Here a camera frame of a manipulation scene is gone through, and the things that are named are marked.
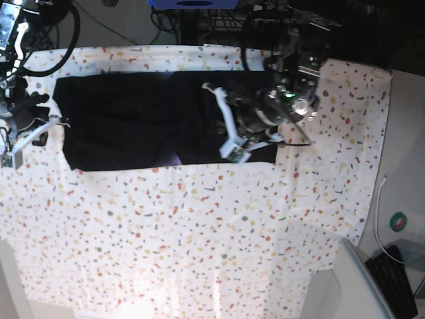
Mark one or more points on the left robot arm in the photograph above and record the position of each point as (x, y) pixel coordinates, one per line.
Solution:
(303, 36)

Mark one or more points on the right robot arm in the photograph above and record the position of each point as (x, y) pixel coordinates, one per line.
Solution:
(23, 31)

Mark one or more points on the black t-shirt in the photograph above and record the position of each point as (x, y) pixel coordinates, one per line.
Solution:
(121, 121)

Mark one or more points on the terrazzo patterned tablecloth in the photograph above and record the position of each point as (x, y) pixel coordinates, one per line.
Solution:
(196, 241)

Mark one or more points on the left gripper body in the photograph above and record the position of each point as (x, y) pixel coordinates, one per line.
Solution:
(257, 112)

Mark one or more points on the blue box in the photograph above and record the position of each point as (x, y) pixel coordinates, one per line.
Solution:
(196, 4)

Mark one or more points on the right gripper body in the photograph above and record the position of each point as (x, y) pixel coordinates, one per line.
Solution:
(19, 109)

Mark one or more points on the black wire rack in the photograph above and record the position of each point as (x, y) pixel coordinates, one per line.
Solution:
(213, 26)

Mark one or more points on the grey monitor edge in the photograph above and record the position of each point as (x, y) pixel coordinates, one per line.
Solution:
(360, 295)

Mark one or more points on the black keyboard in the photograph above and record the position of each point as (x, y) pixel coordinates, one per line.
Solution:
(392, 280)

